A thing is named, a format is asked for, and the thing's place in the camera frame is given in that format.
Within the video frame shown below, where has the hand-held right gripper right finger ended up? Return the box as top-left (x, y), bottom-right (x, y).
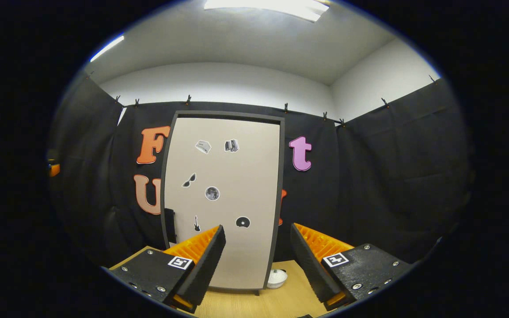
top-left (291, 223), bottom-right (414, 312)

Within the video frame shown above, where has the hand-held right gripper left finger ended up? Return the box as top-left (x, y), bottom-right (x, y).
top-left (104, 224), bottom-right (227, 312)

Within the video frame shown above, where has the black cabinet door handle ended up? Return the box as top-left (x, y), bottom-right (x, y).
top-left (164, 208), bottom-right (177, 244)

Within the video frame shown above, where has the beige cabinet door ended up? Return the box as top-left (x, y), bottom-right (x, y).
top-left (165, 117), bottom-right (281, 290)

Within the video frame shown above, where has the white round container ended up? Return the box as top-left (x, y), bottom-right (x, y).
top-left (267, 269), bottom-right (289, 289)

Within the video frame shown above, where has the black backdrop cloth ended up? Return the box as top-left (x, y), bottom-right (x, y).
top-left (47, 73), bottom-right (474, 265)

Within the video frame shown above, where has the row of small cloth clips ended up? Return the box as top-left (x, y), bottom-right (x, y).
top-left (86, 71), bottom-right (436, 126)

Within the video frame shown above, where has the ceiling light panel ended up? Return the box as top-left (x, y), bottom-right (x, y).
top-left (204, 0), bottom-right (329, 23)

